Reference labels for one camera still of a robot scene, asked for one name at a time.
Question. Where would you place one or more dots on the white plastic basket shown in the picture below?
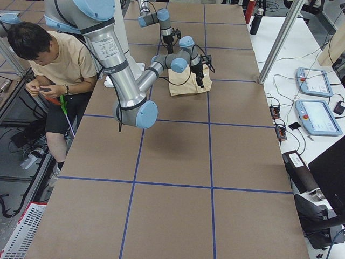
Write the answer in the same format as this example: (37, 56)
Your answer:
(24, 232)

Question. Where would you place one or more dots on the white power strip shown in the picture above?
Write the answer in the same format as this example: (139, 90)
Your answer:
(30, 160)

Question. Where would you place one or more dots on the aluminium frame post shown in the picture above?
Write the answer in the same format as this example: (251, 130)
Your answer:
(280, 39)

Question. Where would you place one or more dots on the red thermos bottle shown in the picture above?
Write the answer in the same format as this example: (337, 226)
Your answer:
(249, 11)

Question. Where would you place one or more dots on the beige long sleeve shirt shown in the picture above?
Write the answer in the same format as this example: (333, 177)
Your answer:
(185, 82)

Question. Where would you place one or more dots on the teach pendant tablet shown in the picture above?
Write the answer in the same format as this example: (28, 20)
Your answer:
(317, 118)
(313, 82)

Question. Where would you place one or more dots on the black thermos bottle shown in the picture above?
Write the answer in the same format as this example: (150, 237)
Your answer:
(256, 21)

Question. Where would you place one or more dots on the brown paper table cover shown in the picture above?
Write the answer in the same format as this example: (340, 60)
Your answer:
(206, 181)

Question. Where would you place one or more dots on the near teach pendant tablet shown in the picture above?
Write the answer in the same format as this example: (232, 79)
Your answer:
(317, 118)

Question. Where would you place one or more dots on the black monitor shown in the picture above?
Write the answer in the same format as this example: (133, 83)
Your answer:
(328, 172)

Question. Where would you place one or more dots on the green stick tool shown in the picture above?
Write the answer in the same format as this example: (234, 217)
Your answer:
(63, 105)

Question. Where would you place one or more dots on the far teach pendant tablet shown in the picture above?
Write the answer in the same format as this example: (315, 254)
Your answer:
(313, 82)

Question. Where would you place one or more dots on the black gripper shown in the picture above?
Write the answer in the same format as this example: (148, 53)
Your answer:
(196, 67)
(168, 41)

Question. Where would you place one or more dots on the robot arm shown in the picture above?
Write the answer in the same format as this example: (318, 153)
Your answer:
(148, 15)
(96, 20)

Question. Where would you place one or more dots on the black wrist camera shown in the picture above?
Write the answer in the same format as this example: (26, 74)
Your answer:
(207, 60)
(176, 32)

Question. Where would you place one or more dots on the person in beige shirt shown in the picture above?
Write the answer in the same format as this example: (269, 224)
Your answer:
(62, 65)

